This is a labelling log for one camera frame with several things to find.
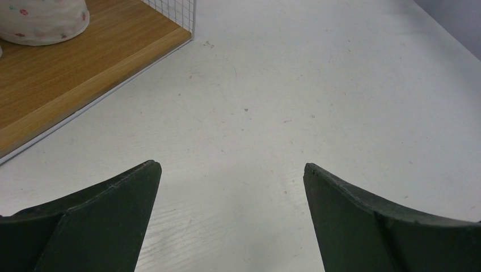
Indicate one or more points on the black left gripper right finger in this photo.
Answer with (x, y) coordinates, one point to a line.
(357, 230)

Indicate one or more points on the white wire wooden shelf rack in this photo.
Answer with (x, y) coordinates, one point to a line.
(44, 87)

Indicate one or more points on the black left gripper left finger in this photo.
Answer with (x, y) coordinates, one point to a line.
(99, 228)

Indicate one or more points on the white red-dotted toilet roll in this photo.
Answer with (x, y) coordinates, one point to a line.
(43, 22)

